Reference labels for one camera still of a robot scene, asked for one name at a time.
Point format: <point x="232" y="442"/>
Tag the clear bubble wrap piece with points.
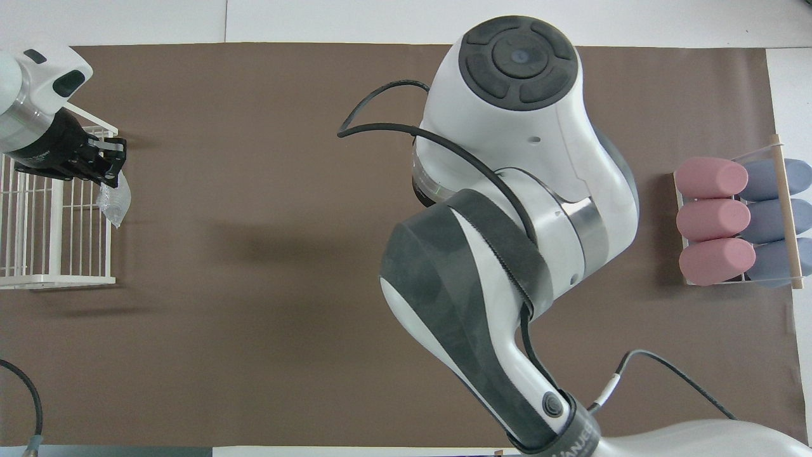
<point x="114" y="203"/>

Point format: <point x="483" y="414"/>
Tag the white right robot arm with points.
<point x="507" y="158"/>

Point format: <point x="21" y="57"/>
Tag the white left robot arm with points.
<point x="25" y="89"/>

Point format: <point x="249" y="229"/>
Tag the pink plastic cup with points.
<point x="713" y="219"/>
<point x="717" y="261"/>
<point x="710" y="178"/>

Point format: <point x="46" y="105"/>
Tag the blue plastic cup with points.
<point x="767" y="179"/>
<point x="771" y="261"/>
<point x="767" y="221"/>

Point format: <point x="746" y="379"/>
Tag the brown table mat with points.
<point x="254" y="349"/>

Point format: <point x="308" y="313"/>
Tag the white cup rack wooden bar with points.
<point x="790" y="209"/>

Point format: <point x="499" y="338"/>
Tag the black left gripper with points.
<point x="60" y="149"/>

